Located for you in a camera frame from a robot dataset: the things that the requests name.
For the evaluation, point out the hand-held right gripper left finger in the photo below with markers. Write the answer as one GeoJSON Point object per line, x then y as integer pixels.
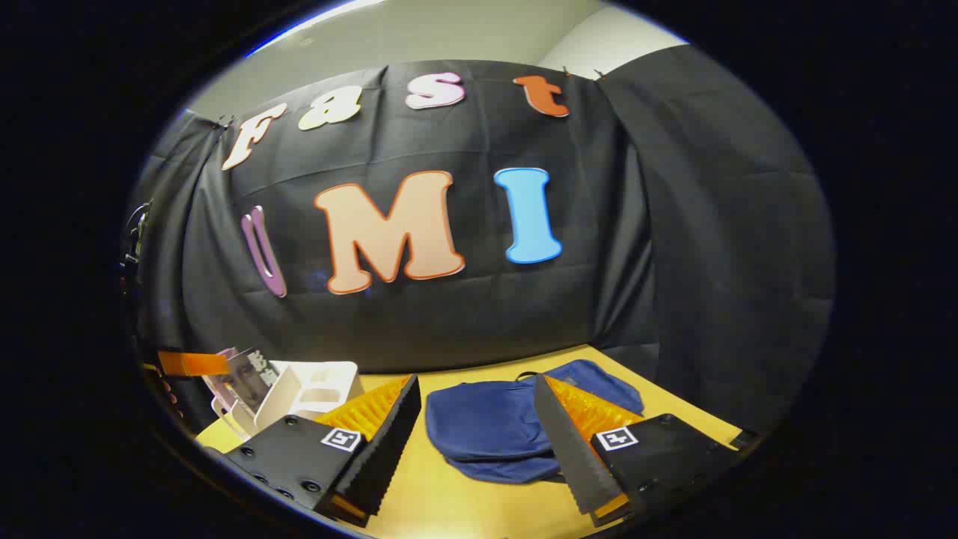
{"type": "Point", "coordinates": [378, 449]}

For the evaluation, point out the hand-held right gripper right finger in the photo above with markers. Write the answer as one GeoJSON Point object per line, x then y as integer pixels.
{"type": "Point", "coordinates": [576, 457]}

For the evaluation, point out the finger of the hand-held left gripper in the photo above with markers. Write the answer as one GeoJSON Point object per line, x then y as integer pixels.
{"type": "Point", "coordinates": [194, 364]}

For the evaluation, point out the grey face cover book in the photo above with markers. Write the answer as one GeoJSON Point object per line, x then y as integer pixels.
{"type": "Point", "coordinates": [251, 382]}

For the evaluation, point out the white bookshelf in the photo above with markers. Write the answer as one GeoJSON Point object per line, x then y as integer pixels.
{"type": "Point", "coordinates": [314, 389]}

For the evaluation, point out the blue schoolbag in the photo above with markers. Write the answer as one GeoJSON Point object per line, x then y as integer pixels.
{"type": "Point", "coordinates": [486, 427]}

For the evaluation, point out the black backdrop cloth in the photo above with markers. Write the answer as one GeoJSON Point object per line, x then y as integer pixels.
{"type": "Point", "coordinates": [486, 314]}

